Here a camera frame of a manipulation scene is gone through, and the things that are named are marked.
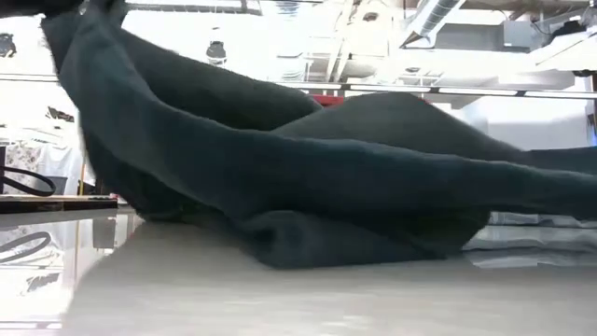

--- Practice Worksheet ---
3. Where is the black overhead camera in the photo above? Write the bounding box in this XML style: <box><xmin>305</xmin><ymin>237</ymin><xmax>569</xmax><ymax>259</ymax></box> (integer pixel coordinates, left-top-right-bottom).
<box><xmin>205</xmin><ymin>40</ymin><xmax>229</xmax><ymax>67</ymax></box>

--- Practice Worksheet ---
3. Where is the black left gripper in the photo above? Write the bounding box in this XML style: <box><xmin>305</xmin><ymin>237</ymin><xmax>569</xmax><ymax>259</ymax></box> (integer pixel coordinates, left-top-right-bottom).
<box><xmin>0</xmin><ymin>0</ymin><xmax>86</xmax><ymax>20</ymax></box>

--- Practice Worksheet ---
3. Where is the LED light bar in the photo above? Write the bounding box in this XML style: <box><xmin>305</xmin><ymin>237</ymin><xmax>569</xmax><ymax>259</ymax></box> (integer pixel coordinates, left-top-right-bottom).
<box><xmin>0</xmin><ymin>72</ymin><xmax>597</xmax><ymax>101</ymax></box>

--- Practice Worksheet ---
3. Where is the silver smooth ventilation duct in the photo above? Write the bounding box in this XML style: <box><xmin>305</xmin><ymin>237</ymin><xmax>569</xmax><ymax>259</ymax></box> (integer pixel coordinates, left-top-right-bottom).
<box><xmin>399</xmin><ymin>0</ymin><xmax>468</xmax><ymax>49</ymax></box>

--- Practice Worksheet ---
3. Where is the blue white striped shirt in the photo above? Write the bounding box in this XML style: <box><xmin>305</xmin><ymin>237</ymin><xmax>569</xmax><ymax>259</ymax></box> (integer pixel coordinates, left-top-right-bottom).
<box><xmin>463</xmin><ymin>211</ymin><xmax>597</xmax><ymax>270</ymax></box>

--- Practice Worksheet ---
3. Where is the red plastic bin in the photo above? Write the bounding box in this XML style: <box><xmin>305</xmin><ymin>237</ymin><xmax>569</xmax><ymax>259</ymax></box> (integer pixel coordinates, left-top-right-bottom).
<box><xmin>309</xmin><ymin>92</ymin><xmax>349</xmax><ymax>109</ymax></box>

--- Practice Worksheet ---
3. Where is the dark teal garment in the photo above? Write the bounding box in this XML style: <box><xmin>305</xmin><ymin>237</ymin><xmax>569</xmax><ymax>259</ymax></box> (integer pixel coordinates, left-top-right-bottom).
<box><xmin>40</xmin><ymin>0</ymin><xmax>597</xmax><ymax>271</ymax></box>

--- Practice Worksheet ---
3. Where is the white hanging cloth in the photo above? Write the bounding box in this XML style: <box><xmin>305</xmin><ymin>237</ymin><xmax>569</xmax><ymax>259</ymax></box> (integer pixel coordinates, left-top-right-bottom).
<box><xmin>3</xmin><ymin>138</ymin><xmax>86</xmax><ymax>196</ymax></box>

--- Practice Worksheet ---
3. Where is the black cable loop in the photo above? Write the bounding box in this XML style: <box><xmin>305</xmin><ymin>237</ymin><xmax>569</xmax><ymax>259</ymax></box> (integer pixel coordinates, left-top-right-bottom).
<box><xmin>0</xmin><ymin>164</ymin><xmax>58</xmax><ymax>198</ymax></box>

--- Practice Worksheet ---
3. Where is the dark ceiling fixture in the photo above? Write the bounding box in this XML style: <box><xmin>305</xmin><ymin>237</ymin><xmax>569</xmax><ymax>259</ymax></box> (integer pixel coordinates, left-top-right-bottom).
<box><xmin>0</xmin><ymin>33</ymin><xmax>18</xmax><ymax>60</ymax></box>

